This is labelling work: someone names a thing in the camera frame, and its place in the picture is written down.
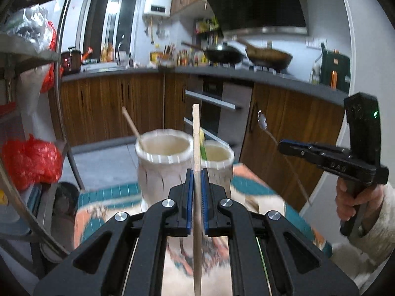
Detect clear plastic bag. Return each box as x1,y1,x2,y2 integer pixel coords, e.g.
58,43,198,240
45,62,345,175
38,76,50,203
6,4,57,54

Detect person's right forearm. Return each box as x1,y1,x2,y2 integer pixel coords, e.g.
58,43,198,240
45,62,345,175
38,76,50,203
352,183,395,286

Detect dark green air fryer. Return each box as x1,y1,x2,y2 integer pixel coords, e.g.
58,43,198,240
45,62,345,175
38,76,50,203
319,49,352,92

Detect steel kitchen faucet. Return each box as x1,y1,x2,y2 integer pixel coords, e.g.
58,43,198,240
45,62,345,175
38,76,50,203
116,41,134,68

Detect kitchen window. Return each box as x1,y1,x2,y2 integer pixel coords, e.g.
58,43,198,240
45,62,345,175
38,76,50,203
81,0,141,63

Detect metal shelf rack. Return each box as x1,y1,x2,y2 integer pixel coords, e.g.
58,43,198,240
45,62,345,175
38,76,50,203
0,0,86,273

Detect white ceramic double utensil holder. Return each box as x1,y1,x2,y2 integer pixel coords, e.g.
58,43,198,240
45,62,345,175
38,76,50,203
135,129,236,214

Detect white wall outlet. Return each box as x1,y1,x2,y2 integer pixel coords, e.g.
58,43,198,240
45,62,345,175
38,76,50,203
305,37,327,50

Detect row of condiment bottles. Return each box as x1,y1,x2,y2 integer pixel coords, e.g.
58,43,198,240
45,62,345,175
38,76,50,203
176,49,208,67

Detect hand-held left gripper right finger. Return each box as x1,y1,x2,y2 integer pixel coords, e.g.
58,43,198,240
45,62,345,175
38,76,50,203
200,168,360,296

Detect wooden chopstick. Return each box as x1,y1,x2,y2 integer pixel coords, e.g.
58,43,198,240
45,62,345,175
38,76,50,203
121,106,145,148
192,104,203,296

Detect yellow green handled utensil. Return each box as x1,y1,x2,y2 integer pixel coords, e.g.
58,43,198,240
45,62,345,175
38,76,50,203
199,129,208,162

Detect person's right hand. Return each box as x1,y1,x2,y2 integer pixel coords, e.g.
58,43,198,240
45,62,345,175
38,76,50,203
336,179,386,222

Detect black range hood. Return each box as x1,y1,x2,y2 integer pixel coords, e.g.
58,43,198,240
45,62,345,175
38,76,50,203
200,0,309,36

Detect hanging red plastic bag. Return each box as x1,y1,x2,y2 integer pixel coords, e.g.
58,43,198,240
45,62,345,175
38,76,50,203
39,21,60,93

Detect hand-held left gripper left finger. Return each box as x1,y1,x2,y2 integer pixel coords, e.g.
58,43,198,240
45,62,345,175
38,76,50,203
33,168,196,296

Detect grey round container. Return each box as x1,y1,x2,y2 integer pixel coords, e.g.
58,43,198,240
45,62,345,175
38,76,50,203
52,181,81,249

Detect black wok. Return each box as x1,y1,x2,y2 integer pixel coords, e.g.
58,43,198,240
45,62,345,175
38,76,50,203
181,41,246,65

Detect built-in oven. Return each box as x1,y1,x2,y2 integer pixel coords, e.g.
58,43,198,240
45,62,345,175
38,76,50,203
183,75,254,147

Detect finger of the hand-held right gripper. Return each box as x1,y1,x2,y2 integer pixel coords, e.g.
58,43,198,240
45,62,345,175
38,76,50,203
278,140,328,164

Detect teal and cream printed tablecloth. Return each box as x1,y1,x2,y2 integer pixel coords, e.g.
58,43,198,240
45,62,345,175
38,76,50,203
74,163,334,296

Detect wooden lower cabinets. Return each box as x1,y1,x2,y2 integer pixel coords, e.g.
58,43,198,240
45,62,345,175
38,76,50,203
49,73,347,213

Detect brown wok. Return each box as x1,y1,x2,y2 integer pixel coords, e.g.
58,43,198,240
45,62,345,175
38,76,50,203
237,38,293,70

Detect grey kitchen countertop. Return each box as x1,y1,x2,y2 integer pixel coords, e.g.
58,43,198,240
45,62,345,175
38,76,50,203
62,66,350,98

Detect crumpled red plastic bag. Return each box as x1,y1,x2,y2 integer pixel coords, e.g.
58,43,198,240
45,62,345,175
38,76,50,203
2,134,64,192

